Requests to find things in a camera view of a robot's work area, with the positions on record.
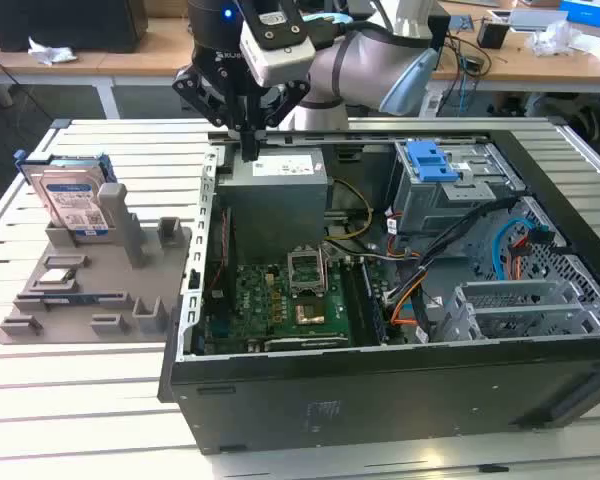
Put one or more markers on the white power strip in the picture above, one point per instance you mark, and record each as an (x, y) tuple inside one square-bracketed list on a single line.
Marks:
[(432, 106)]

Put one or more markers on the metal disk bay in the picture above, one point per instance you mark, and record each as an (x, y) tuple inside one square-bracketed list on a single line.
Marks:
[(520, 300)]

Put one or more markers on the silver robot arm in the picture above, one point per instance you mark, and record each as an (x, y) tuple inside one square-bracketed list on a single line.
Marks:
[(360, 55)]

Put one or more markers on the CPU socket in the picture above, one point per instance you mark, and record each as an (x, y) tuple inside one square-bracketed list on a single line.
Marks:
[(310, 312)]

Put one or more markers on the RAM stick in slot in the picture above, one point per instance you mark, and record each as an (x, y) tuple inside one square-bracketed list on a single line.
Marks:
[(372, 305)]

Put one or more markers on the blue plastic latch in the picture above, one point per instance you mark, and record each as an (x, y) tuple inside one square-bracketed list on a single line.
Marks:
[(430, 160)]

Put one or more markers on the metal drive cage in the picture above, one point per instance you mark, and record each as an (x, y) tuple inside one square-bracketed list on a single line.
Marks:
[(430, 200)]

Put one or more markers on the green motherboard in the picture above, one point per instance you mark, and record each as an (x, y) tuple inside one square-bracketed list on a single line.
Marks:
[(260, 300)]

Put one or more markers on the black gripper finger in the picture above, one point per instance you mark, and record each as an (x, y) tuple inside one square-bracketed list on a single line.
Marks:
[(287, 102), (200, 95)]

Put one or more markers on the grey power supply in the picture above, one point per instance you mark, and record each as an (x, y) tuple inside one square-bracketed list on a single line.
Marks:
[(275, 205)]

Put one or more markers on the black RAM slot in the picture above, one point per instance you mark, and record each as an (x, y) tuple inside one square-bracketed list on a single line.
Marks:
[(352, 300)]

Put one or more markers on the grey parts rack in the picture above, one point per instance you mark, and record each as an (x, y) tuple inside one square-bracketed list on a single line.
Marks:
[(105, 270)]

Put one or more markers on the crumpled clear plastic bag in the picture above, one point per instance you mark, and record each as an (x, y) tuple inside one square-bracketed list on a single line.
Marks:
[(555, 37)]

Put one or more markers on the silver CPU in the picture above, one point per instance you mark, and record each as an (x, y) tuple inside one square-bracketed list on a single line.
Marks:
[(55, 278)]

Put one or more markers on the black PC case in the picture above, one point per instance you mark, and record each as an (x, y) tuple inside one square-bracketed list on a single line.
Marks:
[(380, 400)]

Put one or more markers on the blue RAM stick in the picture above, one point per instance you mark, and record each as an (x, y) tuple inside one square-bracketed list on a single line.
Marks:
[(70, 298)]

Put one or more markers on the blue cardboard box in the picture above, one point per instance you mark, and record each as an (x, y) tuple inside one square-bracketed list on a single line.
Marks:
[(590, 10)]

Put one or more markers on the hard disk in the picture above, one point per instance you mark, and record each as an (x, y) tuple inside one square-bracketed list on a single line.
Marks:
[(65, 195)]

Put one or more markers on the large black box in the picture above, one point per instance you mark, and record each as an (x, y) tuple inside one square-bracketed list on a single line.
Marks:
[(80, 25)]

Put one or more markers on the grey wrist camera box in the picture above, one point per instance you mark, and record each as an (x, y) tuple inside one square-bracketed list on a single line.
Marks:
[(280, 57)]

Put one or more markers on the black computer tower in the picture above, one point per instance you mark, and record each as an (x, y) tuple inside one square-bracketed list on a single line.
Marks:
[(439, 30)]

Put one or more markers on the crumpled white paper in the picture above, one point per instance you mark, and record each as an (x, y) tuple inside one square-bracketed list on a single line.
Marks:
[(50, 52)]

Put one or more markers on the wooden desk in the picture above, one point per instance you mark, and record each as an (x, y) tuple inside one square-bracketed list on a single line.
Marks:
[(130, 62)]

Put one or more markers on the flat grey box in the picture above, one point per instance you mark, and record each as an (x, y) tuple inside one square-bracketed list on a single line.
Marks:
[(535, 20)]

